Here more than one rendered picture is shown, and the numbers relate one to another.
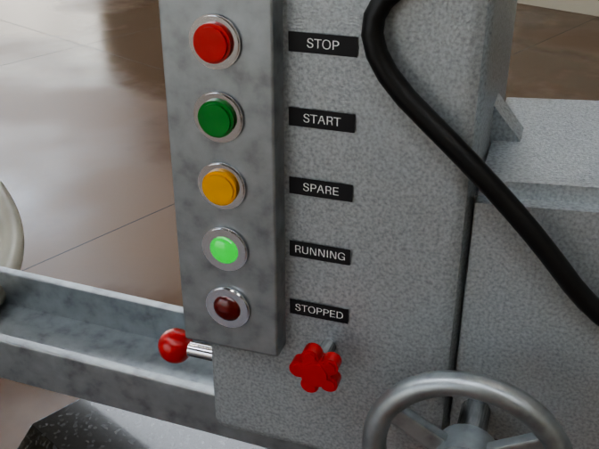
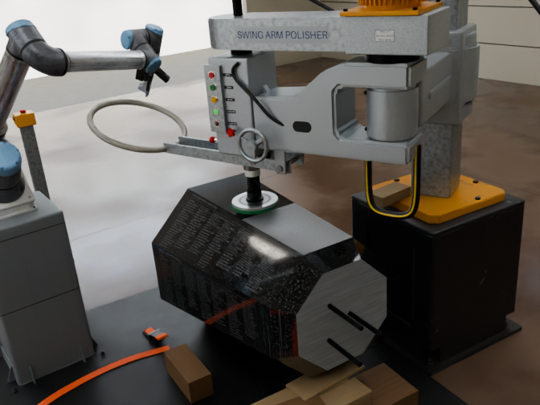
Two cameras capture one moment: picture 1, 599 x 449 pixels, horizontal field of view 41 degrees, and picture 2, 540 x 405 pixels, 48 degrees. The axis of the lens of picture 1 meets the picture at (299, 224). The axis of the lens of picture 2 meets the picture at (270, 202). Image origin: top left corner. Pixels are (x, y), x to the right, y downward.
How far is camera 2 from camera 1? 2.05 m
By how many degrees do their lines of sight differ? 14
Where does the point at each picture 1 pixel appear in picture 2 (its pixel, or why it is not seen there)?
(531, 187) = (260, 97)
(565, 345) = (269, 125)
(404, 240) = (243, 107)
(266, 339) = (223, 129)
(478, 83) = (248, 79)
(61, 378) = (191, 153)
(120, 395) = (202, 155)
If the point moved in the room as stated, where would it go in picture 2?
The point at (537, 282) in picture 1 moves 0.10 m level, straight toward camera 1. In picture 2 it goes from (263, 113) to (250, 120)
